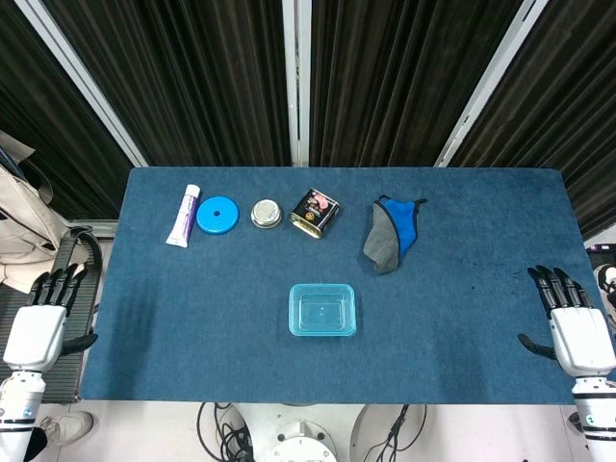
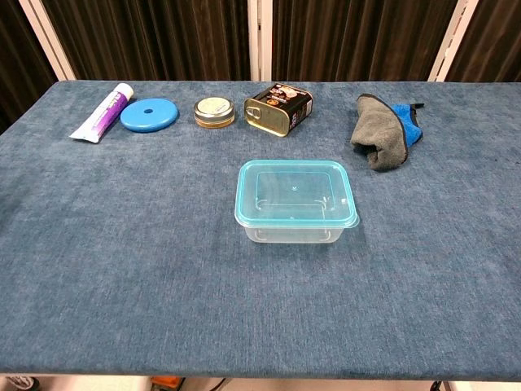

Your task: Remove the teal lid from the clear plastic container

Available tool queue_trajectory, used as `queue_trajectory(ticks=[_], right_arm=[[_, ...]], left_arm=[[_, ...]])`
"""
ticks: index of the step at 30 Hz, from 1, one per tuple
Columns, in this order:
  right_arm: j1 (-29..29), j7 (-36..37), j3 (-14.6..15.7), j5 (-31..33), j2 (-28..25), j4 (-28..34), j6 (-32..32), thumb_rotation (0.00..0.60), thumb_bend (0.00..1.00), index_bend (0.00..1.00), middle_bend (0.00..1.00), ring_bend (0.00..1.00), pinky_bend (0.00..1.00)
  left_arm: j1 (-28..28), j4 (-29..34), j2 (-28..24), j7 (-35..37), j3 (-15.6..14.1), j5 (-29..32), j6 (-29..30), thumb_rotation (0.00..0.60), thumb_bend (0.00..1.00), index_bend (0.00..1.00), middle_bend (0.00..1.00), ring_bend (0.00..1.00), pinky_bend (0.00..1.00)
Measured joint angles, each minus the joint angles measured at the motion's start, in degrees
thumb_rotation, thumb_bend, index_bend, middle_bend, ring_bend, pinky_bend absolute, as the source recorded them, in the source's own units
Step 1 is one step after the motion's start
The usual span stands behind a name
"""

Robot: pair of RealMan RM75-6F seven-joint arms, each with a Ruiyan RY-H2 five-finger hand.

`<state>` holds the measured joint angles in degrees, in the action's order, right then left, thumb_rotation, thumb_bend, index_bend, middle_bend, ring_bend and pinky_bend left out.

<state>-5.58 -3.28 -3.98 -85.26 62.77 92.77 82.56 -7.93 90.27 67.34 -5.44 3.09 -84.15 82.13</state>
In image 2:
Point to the white partition post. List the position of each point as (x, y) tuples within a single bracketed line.
[(49, 40), (259, 40), (449, 40)]

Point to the black luncheon meat can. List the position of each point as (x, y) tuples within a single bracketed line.
[(268, 118)]

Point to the blue round disc with hole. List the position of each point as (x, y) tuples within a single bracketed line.
[(156, 118)]

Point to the white sneaker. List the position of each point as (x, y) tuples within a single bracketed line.
[(20, 383)]

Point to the white purple tube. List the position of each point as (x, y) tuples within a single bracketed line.
[(105, 116)]

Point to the clear plastic container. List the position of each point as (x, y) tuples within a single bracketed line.
[(293, 235)]

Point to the orange floor object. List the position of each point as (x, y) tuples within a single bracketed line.
[(167, 381)]

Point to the grey blue cleaning cloth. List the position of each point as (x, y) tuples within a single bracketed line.
[(376, 130)]

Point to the blue tablecloth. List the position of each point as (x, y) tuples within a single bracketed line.
[(163, 264)]

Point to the dark pleated curtain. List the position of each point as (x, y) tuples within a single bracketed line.
[(492, 40), (154, 40), (16, 61), (358, 40)]

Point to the teal container lid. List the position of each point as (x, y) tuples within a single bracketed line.
[(248, 195)]

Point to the round metal tin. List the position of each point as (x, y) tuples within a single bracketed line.
[(213, 112)]

